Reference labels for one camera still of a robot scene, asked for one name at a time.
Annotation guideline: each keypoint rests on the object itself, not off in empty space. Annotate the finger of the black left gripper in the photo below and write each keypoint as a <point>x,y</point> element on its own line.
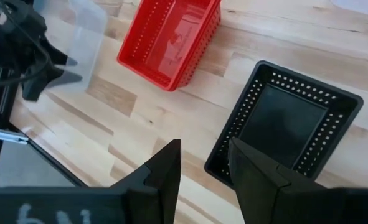
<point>59,59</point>
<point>40,84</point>

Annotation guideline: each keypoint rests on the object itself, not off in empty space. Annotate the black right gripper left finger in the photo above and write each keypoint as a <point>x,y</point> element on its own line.
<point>78,205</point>

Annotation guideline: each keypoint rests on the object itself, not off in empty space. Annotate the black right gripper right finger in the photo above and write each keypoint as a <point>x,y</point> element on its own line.
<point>295,205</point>

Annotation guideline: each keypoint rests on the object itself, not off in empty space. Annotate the black slotted plastic basket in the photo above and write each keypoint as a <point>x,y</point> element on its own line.
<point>280,121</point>

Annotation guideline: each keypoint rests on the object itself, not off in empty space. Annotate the red slotted plastic basket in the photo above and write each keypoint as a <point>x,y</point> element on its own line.
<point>202,46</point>
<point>168,40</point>

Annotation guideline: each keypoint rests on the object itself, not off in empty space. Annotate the clear plastic bin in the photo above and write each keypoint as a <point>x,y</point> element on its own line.
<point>84,37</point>

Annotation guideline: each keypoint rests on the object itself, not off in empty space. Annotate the silver metal bar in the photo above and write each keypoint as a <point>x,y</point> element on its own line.
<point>6,136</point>

